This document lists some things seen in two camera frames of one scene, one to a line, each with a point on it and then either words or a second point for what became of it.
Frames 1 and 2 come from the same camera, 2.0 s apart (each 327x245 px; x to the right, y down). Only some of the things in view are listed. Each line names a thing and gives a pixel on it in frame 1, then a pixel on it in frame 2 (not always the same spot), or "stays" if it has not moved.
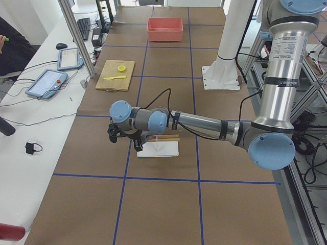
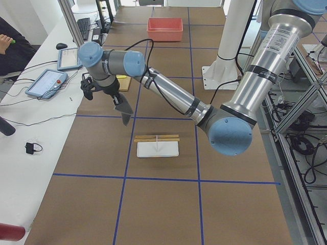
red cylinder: [11, 233] stays
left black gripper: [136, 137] → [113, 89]
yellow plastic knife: [115, 77] stays
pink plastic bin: [164, 29] stays
